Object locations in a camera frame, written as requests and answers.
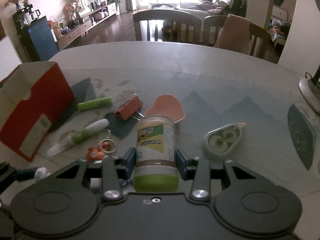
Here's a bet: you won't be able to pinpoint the red dragon keychain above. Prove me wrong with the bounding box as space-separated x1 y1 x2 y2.
86 129 117 163

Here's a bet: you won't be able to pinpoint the pink binder clips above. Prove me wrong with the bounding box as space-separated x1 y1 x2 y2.
114 94 143 121

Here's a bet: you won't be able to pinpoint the beige sofa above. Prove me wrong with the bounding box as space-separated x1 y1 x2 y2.
176 0 247 20

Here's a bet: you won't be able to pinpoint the correction tape dispenser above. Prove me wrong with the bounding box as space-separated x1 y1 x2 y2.
202 122 247 162

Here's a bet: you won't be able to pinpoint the dark wooden dining chair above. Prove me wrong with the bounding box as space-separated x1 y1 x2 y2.
133 9 202 44

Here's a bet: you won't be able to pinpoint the blue cabinet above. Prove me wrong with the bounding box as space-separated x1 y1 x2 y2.
12 12 59 62

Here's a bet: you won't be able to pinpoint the chair with tan cloth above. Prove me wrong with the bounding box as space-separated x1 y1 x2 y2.
203 14 270 59

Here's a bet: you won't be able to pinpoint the red cardboard box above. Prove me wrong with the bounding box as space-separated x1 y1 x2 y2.
1 61 74 161

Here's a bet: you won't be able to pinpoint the green highlighter marker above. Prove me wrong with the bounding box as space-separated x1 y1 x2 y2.
77 97 112 111

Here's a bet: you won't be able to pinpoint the pink heart-shaped dish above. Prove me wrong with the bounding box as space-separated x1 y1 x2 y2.
145 94 185 124

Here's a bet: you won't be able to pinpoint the green-lidded label jar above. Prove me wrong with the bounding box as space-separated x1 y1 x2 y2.
133 115 179 193

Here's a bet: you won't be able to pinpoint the white green glue pen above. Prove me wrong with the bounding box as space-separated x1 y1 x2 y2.
47 119 109 157

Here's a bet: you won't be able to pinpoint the long wooden TV cabinet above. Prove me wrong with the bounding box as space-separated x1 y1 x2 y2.
56 2 119 50

